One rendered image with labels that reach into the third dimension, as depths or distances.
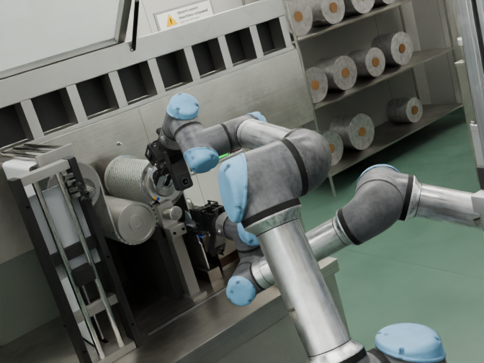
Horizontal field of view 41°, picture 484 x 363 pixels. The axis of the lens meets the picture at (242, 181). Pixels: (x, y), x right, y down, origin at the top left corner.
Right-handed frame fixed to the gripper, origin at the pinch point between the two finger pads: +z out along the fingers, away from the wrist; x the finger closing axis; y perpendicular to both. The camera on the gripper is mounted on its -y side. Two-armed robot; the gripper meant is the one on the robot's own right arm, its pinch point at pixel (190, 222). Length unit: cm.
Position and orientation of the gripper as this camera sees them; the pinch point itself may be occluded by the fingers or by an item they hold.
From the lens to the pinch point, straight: 198.6
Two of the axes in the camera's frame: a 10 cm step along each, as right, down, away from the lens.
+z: -5.8, -0.7, 8.1
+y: -2.7, -9.2, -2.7
